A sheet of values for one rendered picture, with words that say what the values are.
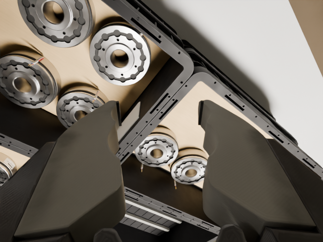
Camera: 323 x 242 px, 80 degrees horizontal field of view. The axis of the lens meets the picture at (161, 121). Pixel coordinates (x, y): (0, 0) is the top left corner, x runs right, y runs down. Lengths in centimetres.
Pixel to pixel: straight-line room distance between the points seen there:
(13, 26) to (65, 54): 9
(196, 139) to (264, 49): 28
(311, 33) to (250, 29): 99
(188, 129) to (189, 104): 7
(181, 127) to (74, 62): 26
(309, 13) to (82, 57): 129
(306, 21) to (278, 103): 87
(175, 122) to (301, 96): 40
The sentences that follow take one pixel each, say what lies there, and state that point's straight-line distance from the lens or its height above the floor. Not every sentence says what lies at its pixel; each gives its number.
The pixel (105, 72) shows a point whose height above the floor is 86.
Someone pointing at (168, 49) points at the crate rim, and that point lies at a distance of 27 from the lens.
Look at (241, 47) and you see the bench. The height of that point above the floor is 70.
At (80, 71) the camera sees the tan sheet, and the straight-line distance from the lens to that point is 41.
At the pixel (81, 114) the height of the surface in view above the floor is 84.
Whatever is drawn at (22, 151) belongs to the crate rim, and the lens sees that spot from 43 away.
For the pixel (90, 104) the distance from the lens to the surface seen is 40.
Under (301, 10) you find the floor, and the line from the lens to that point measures 145.
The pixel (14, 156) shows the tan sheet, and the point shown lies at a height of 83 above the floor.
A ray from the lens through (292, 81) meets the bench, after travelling 66.
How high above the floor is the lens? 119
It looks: 56 degrees down
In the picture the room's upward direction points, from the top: 177 degrees clockwise
